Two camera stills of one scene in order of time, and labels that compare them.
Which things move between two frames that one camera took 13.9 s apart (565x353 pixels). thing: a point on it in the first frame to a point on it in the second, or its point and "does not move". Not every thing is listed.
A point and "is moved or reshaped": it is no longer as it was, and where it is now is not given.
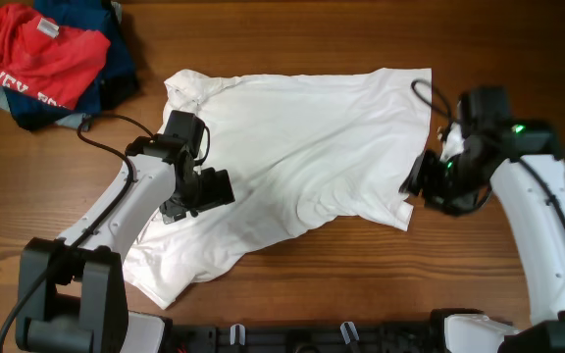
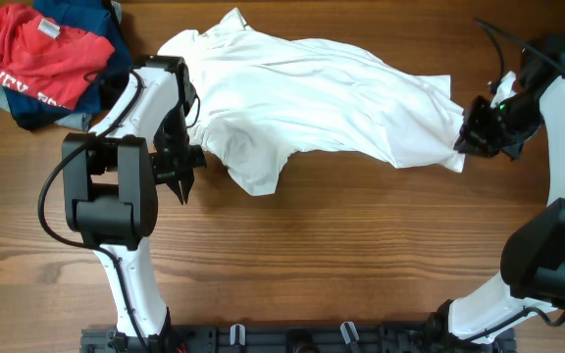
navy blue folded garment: [118, 85] does not move
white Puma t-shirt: [293, 144] is moved or reshaped
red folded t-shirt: [23, 49] does not move
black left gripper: [217, 190] to [172, 173]
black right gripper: [421, 176] to [472, 134]
